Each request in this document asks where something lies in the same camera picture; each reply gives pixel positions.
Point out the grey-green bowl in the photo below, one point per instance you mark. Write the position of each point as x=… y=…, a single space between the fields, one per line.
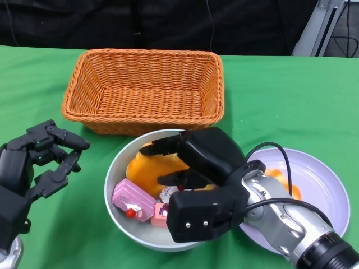
x=146 y=236

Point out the chocolate cake slice white top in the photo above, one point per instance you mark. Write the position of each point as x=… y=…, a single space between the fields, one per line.
x=166 y=193

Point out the orange wicker basket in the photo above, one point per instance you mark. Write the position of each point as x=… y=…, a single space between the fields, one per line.
x=146 y=98

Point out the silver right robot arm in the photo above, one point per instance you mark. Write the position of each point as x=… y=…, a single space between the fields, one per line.
x=280 y=218

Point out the salmon pink cake block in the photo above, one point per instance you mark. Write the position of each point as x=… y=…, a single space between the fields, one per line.
x=158 y=217

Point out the magenta pink cake slice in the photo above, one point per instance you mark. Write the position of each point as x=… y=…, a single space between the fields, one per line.
x=131 y=196

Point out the lavender plate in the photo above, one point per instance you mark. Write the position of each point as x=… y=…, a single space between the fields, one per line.
x=317 y=179

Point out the grey aluminium frame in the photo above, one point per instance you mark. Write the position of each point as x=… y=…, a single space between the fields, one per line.
x=319 y=25

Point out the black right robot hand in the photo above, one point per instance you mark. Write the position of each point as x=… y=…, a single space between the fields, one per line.
x=210 y=154

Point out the green tablecloth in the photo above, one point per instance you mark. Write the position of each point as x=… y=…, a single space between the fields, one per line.
x=280 y=92

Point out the black backdrop cloth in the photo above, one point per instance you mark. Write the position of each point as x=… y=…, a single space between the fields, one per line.
x=84 y=22

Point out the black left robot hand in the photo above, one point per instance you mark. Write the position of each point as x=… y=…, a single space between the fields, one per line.
x=11 y=179

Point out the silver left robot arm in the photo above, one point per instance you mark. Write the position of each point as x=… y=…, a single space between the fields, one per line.
x=8 y=259

